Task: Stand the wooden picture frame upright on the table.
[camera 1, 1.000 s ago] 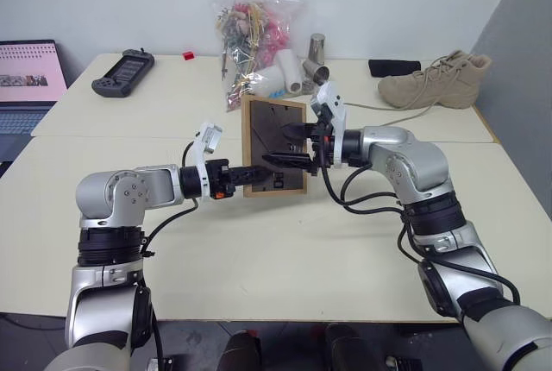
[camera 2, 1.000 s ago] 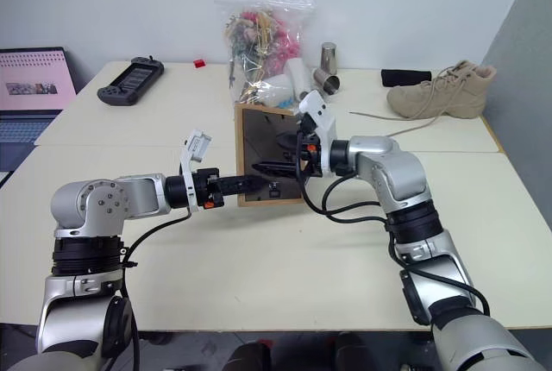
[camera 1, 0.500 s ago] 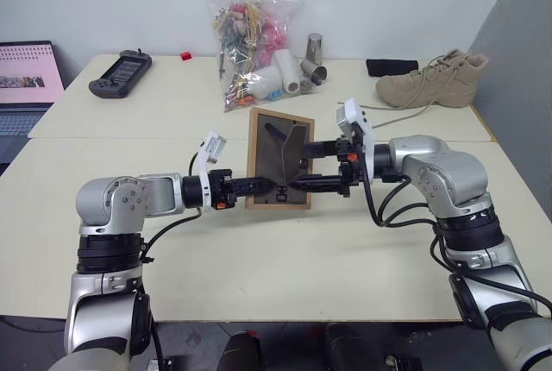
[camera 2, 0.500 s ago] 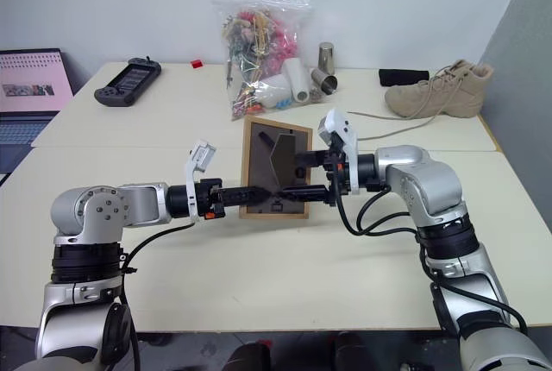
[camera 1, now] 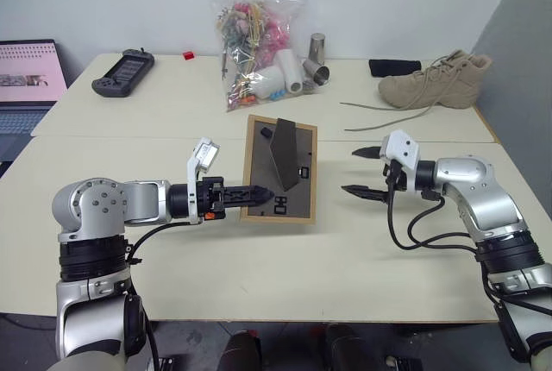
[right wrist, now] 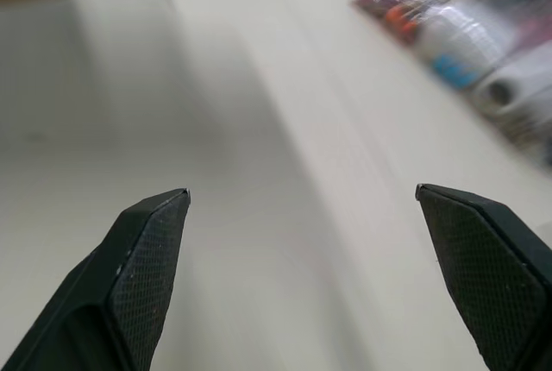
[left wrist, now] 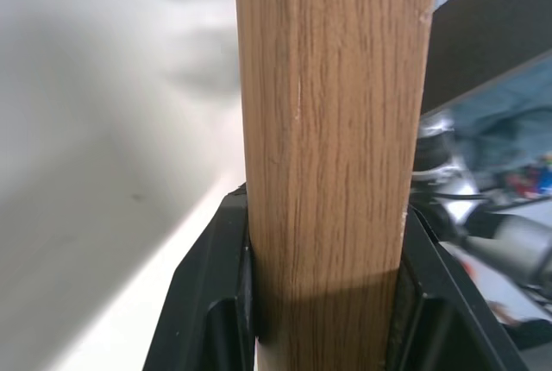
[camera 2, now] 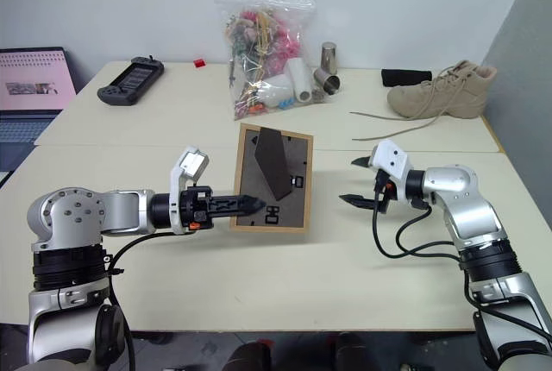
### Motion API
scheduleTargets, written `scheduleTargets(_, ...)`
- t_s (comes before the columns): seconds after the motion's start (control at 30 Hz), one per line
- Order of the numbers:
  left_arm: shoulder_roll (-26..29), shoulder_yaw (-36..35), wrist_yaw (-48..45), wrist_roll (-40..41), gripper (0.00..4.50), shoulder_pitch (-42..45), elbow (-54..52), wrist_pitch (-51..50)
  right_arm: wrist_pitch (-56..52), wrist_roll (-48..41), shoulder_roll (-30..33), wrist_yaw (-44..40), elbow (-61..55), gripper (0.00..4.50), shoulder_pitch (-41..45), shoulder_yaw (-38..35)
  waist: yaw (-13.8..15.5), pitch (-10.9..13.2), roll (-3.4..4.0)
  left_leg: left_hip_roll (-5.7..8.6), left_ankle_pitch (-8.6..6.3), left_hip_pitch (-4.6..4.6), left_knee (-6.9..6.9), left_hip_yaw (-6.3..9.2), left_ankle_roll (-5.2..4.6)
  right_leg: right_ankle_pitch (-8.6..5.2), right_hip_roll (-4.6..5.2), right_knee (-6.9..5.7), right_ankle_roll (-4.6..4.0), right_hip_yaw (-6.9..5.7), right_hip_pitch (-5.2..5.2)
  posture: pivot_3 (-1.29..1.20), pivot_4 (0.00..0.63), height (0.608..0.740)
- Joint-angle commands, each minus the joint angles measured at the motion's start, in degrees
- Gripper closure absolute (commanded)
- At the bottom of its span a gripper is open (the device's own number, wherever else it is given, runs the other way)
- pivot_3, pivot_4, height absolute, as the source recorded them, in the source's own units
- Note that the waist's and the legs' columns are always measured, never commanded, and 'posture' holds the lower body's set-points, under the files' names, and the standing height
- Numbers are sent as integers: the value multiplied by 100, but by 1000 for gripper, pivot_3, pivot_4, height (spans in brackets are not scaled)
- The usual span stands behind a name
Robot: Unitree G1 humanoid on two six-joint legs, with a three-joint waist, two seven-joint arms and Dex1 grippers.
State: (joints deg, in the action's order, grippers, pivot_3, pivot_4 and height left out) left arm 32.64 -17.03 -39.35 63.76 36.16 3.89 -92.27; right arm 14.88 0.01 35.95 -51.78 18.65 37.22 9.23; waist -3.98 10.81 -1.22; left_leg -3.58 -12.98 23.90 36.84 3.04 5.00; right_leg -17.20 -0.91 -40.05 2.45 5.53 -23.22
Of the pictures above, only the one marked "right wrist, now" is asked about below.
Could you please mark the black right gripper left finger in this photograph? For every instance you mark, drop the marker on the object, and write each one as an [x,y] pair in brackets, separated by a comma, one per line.
[129,284]

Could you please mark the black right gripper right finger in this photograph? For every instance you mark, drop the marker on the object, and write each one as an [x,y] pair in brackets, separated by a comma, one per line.
[487,276]

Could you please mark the colourful blurred clutter pile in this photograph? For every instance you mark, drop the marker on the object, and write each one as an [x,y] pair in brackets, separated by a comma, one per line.
[466,30]

